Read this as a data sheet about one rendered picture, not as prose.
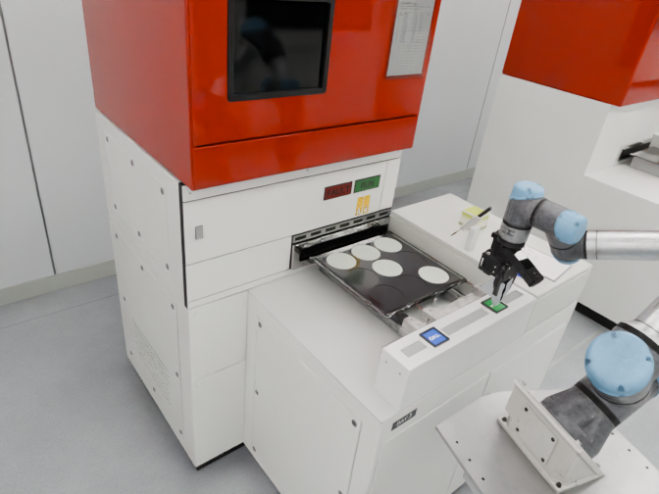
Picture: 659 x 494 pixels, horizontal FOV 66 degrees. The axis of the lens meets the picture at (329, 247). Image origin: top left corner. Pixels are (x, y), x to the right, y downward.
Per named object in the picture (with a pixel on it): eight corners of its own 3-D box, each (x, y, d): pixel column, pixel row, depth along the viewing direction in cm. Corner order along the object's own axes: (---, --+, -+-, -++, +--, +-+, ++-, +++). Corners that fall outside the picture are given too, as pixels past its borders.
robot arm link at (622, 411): (622, 428, 114) (670, 389, 113) (620, 418, 104) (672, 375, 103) (580, 386, 122) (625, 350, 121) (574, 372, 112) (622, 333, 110)
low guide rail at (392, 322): (319, 270, 175) (319, 263, 174) (323, 269, 176) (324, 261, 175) (426, 356, 143) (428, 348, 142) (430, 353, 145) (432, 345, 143)
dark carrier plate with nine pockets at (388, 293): (314, 258, 168) (314, 256, 168) (387, 233, 188) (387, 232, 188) (385, 314, 146) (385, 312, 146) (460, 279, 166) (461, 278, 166)
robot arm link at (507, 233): (537, 226, 131) (520, 233, 127) (532, 241, 134) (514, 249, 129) (513, 214, 136) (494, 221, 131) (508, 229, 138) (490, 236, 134)
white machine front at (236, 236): (184, 305, 151) (177, 182, 131) (380, 239, 198) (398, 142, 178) (188, 311, 149) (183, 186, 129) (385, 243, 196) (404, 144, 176)
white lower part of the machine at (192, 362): (126, 369, 236) (106, 213, 195) (275, 312, 284) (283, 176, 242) (195, 482, 191) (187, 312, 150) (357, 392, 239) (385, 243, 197)
